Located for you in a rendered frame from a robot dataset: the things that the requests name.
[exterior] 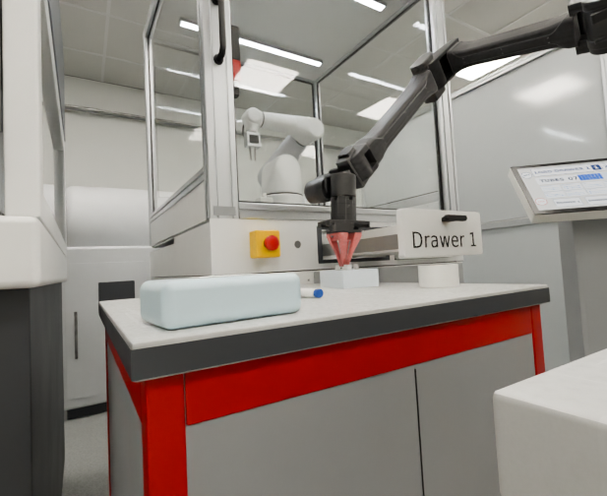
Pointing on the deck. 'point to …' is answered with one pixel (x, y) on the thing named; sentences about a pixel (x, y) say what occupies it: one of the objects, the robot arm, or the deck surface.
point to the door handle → (220, 31)
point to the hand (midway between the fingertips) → (343, 263)
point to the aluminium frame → (217, 111)
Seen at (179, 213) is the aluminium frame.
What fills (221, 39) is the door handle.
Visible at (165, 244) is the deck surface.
